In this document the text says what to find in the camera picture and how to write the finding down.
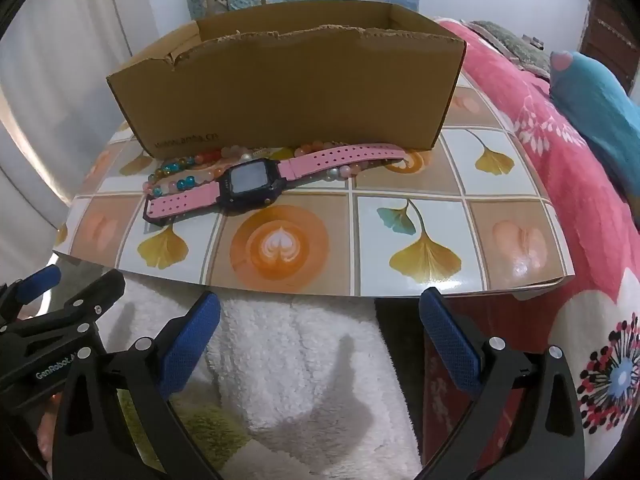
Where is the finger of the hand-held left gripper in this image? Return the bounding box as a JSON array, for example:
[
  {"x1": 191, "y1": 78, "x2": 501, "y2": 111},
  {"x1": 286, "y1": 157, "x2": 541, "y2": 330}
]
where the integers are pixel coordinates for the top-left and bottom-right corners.
[
  {"x1": 0, "y1": 264, "x2": 62, "y2": 317},
  {"x1": 0, "y1": 269, "x2": 126, "y2": 361}
]

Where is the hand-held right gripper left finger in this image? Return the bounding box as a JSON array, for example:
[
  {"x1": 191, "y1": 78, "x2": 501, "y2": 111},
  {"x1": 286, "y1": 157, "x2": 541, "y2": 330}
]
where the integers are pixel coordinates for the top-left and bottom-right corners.
[{"x1": 52, "y1": 290, "x2": 223, "y2": 480}]

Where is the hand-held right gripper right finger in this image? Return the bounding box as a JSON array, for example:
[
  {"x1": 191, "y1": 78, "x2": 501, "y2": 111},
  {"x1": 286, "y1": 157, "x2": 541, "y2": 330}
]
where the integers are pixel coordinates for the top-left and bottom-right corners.
[{"x1": 421, "y1": 287, "x2": 599, "y2": 480}]

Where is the multicolour glass bead bracelet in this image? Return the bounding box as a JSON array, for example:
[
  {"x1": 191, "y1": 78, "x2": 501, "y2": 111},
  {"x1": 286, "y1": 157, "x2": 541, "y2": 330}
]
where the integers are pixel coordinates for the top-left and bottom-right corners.
[{"x1": 142, "y1": 146, "x2": 258, "y2": 200}]

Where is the pink strap smart watch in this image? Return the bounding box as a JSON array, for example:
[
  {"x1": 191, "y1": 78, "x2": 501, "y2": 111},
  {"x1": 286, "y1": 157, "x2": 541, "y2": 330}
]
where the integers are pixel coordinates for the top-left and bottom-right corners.
[{"x1": 143, "y1": 143, "x2": 407, "y2": 224}]

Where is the orange pink bead bracelet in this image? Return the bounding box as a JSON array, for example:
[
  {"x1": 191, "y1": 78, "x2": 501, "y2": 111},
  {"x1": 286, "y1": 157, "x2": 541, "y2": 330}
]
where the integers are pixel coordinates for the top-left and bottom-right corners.
[{"x1": 294, "y1": 142, "x2": 390, "y2": 182}]

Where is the brown cardboard box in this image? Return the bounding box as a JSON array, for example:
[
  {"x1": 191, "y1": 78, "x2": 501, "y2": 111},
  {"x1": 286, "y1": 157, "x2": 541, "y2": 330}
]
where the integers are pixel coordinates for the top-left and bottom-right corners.
[{"x1": 106, "y1": 1, "x2": 467, "y2": 161}]

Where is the green patterned blanket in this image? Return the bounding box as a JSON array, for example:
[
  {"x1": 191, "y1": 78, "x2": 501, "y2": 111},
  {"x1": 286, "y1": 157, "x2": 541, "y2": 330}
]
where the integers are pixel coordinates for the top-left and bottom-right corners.
[{"x1": 116, "y1": 387, "x2": 253, "y2": 480}]

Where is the white fluffy towel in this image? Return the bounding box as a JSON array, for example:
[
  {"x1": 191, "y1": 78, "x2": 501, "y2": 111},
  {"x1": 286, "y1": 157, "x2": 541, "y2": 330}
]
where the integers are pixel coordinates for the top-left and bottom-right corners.
[{"x1": 122, "y1": 277, "x2": 426, "y2": 480}]

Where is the white curtain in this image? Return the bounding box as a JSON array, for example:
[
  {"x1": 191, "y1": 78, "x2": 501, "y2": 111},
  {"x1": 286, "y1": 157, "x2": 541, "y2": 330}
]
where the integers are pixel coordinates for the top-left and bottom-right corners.
[{"x1": 0, "y1": 0, "x2": 197, "y2": 273}]

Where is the pink floral blanket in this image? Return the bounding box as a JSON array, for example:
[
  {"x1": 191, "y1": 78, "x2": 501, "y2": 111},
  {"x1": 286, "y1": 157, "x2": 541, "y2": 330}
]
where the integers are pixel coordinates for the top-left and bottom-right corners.
[{"x1": 434, "y1": 16, "x2": 640, "y2": 467}]

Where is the blue plush toy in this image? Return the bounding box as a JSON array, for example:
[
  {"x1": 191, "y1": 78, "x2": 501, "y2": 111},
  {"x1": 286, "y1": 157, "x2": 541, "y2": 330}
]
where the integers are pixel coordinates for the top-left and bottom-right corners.
[{"x1": 548, "y1": 50, "x2": 640, "y2": 202}]

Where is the green patterned pillow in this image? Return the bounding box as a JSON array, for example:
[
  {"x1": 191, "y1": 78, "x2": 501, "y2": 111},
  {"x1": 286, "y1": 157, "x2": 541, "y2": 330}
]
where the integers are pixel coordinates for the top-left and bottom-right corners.
[{"x1": 469, "y1": 20, "x2": 552, "y2": 79}]

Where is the dark wooden door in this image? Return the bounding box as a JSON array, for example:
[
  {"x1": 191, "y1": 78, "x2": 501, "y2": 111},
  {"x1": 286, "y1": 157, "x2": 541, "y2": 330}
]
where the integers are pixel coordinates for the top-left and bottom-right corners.
[{"x1": 581, "y1": 0, "x2": 640, "y2": 88}]

